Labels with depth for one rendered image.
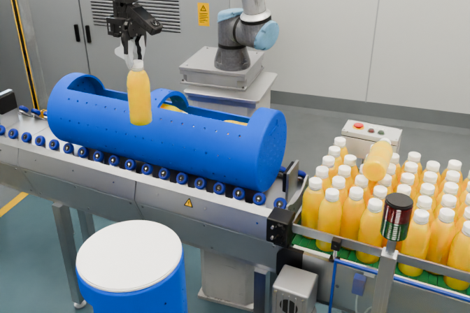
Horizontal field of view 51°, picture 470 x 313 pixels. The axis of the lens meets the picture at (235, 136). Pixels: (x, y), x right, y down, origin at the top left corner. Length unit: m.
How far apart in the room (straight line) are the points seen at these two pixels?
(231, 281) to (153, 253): 1.20
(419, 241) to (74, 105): 1.26
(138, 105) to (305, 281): 0.73
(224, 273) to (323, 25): 2.51
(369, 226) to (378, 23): 2.98
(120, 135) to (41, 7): 2.15
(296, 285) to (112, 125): 0.84
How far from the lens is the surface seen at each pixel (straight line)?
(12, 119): 2.46
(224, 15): 1.97
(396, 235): 1.24
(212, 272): 2.54
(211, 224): 1.80
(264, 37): 1.87
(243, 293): 2.56
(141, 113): 1.58
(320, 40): 4.39
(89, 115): 1.89
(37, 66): 2.70
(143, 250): 1.39
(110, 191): 2.00
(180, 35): 3.32
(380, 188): 1.54
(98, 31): 3.62
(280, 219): 1.53
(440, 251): 1.54
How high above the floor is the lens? 1.93
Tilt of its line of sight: 28 degrees down
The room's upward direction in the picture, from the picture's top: straight up
